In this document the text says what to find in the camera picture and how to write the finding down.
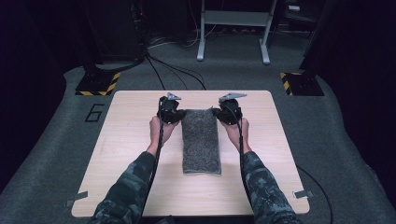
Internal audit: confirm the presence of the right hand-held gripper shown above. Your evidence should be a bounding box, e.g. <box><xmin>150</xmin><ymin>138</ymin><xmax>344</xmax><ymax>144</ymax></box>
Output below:
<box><xmin>212</xmin><ymin>91</ymin><xmax>248</xmax><ymax>126</ymax></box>

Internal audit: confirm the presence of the person's right hand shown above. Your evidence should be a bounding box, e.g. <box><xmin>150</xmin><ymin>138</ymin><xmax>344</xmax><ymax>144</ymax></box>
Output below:
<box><xmin>220</xmin><ymin>117</ymin><xmax>252</xmax><ymax>154</ymax></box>

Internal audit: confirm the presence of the left hand-held gripper black cable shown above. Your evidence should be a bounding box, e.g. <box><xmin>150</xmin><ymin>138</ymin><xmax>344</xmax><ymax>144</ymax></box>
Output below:
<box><xmin>136</xmin><ymin>96</ymin><xmax>166</xmax><ymax>224</ymax></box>

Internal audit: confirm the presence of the thin black floor cable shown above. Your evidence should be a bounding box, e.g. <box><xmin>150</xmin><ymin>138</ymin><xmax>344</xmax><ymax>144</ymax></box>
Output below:
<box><xmin>294</xmin><ymin>165</ymin><xmax>334</xmax><ymax>224</ymax></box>

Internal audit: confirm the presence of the grey fluffy towel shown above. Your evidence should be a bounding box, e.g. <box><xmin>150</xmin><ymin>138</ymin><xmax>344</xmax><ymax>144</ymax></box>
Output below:
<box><xmin>180</xmin><ymin>106</ymin><xmax>222</xmax><ymax>175</ymax></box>

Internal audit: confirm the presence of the black stand base striped edge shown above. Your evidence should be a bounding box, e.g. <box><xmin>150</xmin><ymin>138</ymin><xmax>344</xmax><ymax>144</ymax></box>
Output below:
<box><xmin>278</xmin><ymin>71</ymin><xmax>325</xmax><ymax>97</ymax></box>
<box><xmin>75</xmin><ymin>71</ymin><xmax>121</xmax><ymax>97</ymax></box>

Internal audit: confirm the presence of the black cabinet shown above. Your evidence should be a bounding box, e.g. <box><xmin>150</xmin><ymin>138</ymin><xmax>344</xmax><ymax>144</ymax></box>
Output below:
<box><xmin>79</xmin><ymin>0</ymin><xmax>146</xmax><ymax>64</ymax></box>

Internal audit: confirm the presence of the white floor cable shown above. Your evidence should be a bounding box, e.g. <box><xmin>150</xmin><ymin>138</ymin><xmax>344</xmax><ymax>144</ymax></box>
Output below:
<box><xmin>148</xmin><ymin>23</ymin><xmax>218</xmax><ymax>49</ymax></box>

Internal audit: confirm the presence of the right hand-held gripper black cable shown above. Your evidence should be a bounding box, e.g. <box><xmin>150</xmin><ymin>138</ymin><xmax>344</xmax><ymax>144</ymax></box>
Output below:
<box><xmin>229</xmin><ymin>105</ymin><xmax>255</xmax><ymax>208</ymax></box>

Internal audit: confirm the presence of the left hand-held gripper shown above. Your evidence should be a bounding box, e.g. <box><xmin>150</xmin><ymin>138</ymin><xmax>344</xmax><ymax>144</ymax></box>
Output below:
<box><xmin>157</xmin><ymin>91</ymin><xmax>187</xmax><ymax>125</ymax></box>

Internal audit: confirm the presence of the person's left hand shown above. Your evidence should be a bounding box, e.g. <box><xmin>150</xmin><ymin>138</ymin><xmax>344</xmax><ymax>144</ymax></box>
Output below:
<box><xmin>148</xmin><ymin>115</ymin><xmax>180</xmax><ymax>154</ymax></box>

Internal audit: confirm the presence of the hand-held gripper black cable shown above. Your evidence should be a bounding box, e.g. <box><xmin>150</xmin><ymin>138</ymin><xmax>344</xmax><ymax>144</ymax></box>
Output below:
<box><xmin>229</xmin><ymin>105</ymin><xmax>255</xmax><ymax>208</ymax></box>
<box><xmin>136</xmin><ymin>96</ymin><xmax>166</xmax><ymax>224</ymax></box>

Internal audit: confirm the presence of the white metal desk frame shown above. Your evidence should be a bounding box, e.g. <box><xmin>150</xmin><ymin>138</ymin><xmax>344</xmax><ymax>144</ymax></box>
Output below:
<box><xmin>196</xmin><ymin>0</ymin><xmax>278</xmax><ymax>65</ymax></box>

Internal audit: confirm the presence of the grey tape strip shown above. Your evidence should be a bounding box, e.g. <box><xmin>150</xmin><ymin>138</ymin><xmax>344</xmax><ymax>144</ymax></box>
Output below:
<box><xmin>292</xmin><ymin>189</ymin><xmax>315</xmax><ymax>200</ymax></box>
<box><xmin>65</xmin><ymin>190</ymin><xmax>90</xmax><ymax>208</ymax></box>

